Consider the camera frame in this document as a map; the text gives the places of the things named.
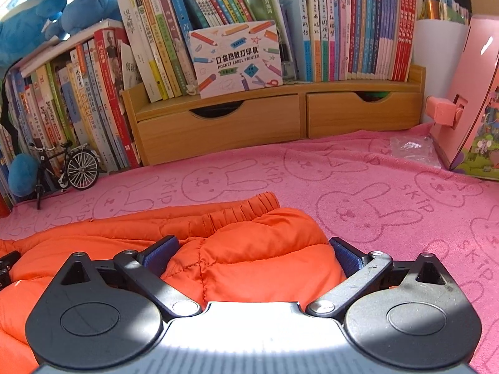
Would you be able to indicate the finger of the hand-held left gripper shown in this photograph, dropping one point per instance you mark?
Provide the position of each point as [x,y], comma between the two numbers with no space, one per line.
[8,267]

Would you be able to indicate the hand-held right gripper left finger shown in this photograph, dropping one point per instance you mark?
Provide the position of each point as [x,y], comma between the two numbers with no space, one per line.
[160,257]

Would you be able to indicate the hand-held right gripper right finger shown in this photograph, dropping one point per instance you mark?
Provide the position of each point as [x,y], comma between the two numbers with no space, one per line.
[347,259]

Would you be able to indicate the orange puffer jacket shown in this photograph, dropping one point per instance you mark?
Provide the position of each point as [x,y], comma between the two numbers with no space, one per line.
[253,249]

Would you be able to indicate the pink rabbit-print blanket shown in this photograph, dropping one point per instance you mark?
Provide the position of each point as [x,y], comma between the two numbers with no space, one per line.
[351,187]

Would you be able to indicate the blue round plush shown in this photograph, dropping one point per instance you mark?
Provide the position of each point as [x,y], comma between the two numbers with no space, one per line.
[23,175]

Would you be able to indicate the black model bicycle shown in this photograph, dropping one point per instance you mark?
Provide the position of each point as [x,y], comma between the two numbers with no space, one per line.
[80,167]

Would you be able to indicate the clear plastic bag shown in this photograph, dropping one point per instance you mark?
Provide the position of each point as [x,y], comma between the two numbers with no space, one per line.
[415,152]

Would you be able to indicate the wooden desk organizer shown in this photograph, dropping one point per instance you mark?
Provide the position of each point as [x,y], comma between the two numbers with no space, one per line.
[218,136]

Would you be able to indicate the wooden organizer drawer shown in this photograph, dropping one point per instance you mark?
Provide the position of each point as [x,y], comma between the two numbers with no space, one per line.
[218,136]
[362,119]

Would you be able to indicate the shelf of mixed storybooks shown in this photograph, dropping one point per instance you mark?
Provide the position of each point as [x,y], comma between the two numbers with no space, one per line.
[78,117]

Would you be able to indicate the pink triangular toy house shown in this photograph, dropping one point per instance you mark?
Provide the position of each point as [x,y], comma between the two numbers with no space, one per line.
[475,97]

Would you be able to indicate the white pencil-print box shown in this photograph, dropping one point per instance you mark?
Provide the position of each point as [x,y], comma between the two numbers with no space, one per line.
[234,58]

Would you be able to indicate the white cylindrical container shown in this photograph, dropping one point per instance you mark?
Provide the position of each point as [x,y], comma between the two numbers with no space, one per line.
[436,50]

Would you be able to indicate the row of colourful paperbacks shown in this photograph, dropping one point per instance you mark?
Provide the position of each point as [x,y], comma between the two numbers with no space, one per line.
[351,27]

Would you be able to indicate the plain blue plush toy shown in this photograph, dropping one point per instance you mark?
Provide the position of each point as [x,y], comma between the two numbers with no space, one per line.
[23,19]

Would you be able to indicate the blue white-faced plush toy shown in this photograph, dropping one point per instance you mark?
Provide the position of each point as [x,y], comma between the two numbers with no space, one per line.
[85,4]

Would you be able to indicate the bundle of thin booklets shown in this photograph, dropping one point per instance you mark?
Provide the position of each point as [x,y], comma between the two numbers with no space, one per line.
[440,6]

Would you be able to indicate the brown cardboard box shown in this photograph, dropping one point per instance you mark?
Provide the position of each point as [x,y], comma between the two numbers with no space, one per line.
[483,4]

